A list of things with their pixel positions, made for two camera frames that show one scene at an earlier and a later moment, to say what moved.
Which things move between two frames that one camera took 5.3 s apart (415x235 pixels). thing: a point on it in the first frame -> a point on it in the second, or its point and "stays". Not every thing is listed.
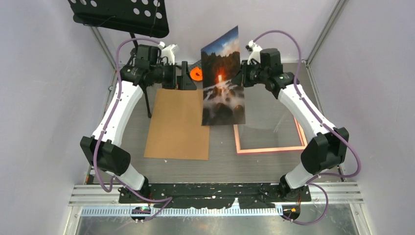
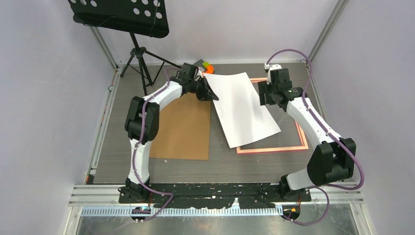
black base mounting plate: [195, 196] stays
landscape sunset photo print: [222, 101] -> [243, 117]
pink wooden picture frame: [240, 151] stays
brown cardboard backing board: [176, 130] stays
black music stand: [146, 17] stays
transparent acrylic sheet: [268, 126] stays
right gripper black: [242, 76] -> [264, 87]
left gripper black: [184, 82] -> [207, 94]
